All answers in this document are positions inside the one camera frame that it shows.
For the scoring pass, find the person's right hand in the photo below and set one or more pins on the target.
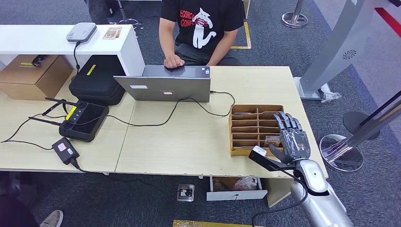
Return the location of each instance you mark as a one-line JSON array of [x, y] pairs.
[[173, 61]]

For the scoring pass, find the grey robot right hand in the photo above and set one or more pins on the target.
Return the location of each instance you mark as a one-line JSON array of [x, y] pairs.
[[294, 144]]

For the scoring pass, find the brown printed card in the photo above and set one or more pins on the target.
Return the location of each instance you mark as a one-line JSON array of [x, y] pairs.
[[272, 140]]

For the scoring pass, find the person's right forearm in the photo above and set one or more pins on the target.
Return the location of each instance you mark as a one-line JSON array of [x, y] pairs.
[[166, 37]]

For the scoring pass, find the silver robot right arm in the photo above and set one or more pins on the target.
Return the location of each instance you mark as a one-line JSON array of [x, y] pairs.
[[322, 200]]

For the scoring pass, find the person's left forearm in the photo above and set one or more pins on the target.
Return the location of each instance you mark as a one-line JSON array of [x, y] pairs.
[[223, 47]]

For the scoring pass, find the person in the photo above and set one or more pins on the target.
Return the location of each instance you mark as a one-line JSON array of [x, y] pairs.
[[200, 25]]

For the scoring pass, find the brown compartment card organizer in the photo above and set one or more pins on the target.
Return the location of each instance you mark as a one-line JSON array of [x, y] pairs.
[[247, 131]]

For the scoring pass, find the person's leg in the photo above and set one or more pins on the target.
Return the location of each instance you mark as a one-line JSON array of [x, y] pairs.
[[97, 11]]

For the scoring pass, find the grey laptop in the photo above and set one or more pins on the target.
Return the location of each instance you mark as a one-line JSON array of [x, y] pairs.
[[175, 87]]

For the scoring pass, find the chrome stanchion with mirrored base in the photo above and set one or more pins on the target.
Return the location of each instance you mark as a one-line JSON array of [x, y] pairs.
[[341, 153]]

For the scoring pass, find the clear plastic wrap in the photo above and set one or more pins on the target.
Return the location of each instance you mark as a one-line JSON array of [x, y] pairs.
[[330, 95]]

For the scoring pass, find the crumpled plastic bag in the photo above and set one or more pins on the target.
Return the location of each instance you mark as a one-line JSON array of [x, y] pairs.
[[246, 184]]

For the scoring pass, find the black zippered carrying case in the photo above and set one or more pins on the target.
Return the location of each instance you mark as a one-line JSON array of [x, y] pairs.
[[97, 81]]

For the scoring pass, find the white desk drawer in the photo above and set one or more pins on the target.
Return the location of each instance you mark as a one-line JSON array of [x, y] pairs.
[[235, 195]]

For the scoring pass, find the yellow floor tape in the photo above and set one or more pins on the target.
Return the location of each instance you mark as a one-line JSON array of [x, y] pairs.
[[247, 34]]

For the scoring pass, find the grey router box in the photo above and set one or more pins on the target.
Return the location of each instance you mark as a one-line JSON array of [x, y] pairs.
[[81, 32]]

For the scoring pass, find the black remote controller with antennas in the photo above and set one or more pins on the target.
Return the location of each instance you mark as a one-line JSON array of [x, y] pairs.
[[85, 120]]

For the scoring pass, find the silver gate pillar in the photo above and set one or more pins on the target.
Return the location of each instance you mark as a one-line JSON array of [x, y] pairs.
[[338, 47]]

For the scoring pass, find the yellow floor strip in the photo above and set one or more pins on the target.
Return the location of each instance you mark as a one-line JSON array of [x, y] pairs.
[[206, 224]]

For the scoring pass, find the metal floor socket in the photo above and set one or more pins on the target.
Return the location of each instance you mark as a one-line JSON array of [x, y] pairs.
[[185, 192]]

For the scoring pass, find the white counter shelf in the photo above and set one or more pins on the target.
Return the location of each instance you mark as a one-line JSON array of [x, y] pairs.
[[47, 39]]

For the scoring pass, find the small black object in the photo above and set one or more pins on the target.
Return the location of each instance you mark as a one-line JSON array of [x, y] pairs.
[[39, 59]]

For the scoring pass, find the black power adapter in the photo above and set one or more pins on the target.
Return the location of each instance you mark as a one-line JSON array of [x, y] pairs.
[[65, 150]]

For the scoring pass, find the brown cardboard box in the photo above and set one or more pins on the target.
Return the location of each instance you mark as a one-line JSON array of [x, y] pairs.
[[31, 78]]

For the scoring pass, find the grey shoe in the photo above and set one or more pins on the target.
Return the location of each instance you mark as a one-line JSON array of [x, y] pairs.
[[52, 219]]

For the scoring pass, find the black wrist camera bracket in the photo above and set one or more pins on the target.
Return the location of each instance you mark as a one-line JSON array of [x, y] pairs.
[[261, 156]]

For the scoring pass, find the black stanchion post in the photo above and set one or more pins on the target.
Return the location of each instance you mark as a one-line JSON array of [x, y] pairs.
[[357, 122]]

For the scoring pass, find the chrome stanchion post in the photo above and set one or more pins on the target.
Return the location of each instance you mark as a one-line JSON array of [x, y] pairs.
[[294, 19]]

